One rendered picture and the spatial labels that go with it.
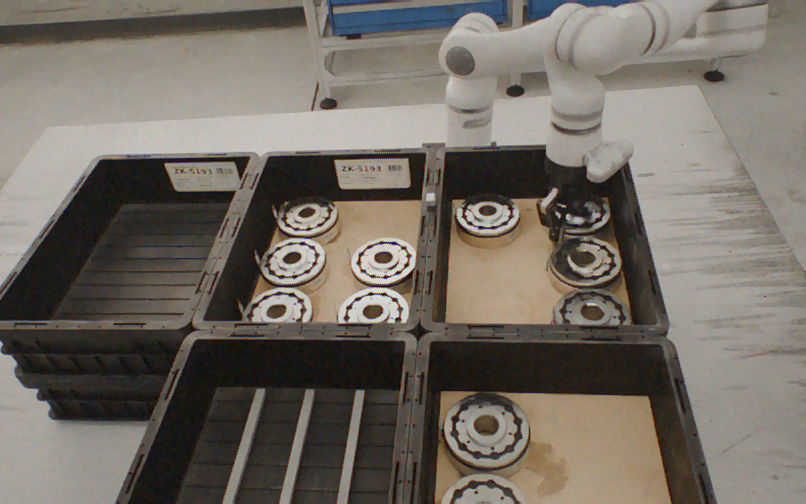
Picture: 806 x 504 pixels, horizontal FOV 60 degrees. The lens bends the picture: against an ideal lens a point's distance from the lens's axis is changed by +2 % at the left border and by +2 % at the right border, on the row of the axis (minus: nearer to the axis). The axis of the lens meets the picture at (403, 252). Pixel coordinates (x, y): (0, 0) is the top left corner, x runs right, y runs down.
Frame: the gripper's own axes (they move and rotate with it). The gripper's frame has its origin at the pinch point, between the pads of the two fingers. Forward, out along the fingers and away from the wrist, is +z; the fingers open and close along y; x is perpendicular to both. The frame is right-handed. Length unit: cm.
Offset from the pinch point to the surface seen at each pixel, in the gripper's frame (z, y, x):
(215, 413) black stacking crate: 2, 57, -16
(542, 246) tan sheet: 2.2, 4.2, -1.2
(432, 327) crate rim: -7.8, 33.7, 2.9
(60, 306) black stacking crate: 3, 62, -52
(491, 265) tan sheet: 2.2, 12.6, -4.7
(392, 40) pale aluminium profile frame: 57, -109, -155
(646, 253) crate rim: -7.9, 6.1, 16.1
